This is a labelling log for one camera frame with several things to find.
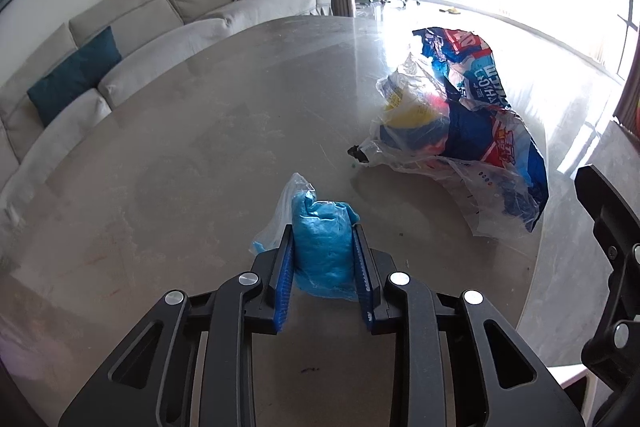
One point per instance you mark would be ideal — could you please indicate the clear bag with yellow contents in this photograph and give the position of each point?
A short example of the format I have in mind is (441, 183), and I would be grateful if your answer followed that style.
(410, 117)

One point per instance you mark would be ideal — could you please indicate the clear bag with blue filling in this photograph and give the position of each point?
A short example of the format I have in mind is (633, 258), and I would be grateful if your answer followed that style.
(320, 252)

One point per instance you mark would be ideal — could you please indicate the blue snack bag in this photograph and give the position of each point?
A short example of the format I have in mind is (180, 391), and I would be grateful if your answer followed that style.
(480, 132)

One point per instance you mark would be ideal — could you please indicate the grey fabric sofa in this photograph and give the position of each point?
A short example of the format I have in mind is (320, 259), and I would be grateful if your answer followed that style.
(150, 7)

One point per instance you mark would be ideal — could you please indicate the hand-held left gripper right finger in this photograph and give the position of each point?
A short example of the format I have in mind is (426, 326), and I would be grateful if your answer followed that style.
(361, 287)

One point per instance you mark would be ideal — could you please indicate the yellow slippers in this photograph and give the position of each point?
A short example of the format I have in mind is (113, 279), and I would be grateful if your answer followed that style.
(451, 10)

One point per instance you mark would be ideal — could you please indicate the teal cushion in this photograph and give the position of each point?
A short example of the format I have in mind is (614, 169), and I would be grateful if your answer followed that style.
(75, 77)

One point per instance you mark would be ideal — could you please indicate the crumpled clear plastic wrapper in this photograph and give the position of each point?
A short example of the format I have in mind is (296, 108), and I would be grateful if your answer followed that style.
(425, 164)

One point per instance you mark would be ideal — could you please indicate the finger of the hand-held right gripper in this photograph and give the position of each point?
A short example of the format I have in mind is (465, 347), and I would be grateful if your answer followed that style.
(600, 197)

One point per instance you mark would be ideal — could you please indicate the grey oval table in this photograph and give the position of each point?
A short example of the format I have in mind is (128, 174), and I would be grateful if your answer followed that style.
(200, 132)

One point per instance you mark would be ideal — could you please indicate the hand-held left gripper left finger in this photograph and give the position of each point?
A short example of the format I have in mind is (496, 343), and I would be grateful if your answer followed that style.
(284, 287)

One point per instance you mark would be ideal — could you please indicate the brown side curtain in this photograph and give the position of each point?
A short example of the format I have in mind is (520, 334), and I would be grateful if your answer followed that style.
(629, 107)

